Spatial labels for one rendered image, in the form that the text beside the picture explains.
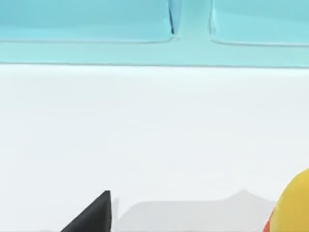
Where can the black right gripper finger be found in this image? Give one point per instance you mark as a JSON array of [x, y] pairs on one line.
[[95, 216]]

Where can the light blue rack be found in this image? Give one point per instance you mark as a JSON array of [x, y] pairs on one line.
[[96, 31]]

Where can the yellow and orange object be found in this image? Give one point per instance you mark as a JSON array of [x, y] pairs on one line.
[[293, 205]]

